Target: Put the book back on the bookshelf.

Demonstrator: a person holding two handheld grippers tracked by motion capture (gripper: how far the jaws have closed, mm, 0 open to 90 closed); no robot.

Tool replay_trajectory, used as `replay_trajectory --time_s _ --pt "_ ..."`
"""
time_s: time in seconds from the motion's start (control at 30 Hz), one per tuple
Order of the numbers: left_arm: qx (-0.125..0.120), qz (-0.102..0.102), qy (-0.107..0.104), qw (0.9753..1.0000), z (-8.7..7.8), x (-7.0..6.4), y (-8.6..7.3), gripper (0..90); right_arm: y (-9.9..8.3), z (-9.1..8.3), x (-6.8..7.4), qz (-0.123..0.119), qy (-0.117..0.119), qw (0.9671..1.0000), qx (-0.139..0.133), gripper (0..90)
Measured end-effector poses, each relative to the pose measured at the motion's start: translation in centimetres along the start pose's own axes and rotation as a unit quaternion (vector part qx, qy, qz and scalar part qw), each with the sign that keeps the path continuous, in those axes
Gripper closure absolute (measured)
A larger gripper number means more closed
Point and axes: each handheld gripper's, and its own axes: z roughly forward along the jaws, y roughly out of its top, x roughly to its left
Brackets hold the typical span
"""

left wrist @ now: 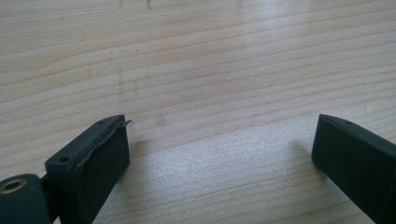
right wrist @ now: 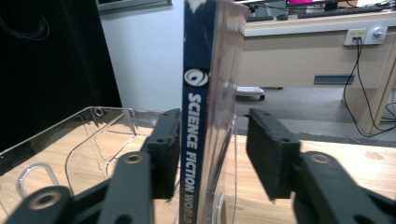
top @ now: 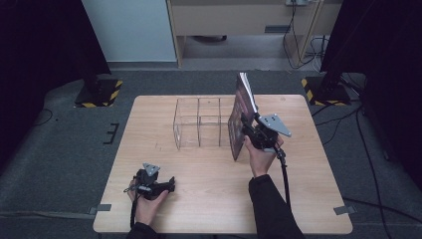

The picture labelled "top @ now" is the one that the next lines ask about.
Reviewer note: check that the purple magazine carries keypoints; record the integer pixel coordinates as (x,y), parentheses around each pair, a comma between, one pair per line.
(240,113)

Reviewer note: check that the white panel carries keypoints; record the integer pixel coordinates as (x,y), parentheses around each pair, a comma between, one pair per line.
(129,30)

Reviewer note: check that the white power strip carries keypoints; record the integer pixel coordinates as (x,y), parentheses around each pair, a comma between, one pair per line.
(297,2)

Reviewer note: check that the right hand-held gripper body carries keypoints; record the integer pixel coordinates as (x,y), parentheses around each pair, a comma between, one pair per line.
(267,134)

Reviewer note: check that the person's left hand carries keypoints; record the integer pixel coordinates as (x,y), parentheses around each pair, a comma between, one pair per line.
(149,209)

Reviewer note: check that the light wooden desk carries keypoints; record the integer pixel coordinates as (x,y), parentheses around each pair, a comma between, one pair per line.
(232,18)

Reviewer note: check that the grey tape piece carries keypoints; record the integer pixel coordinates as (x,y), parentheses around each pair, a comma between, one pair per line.
(345,210)
(101,208)

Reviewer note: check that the dark curtain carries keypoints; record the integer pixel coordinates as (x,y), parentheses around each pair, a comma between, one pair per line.
(40,49)
(381,49)

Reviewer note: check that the person's right hand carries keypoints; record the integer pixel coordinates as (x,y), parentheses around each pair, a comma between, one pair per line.
(262,161)

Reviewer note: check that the clear acrylic organizer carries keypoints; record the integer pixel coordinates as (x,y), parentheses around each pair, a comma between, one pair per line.
(202,122)

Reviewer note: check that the black yellow striped stand base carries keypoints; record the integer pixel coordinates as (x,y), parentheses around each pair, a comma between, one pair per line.
(99,94)
(326,93)

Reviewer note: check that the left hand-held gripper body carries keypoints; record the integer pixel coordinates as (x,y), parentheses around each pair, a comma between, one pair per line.
(149,186)

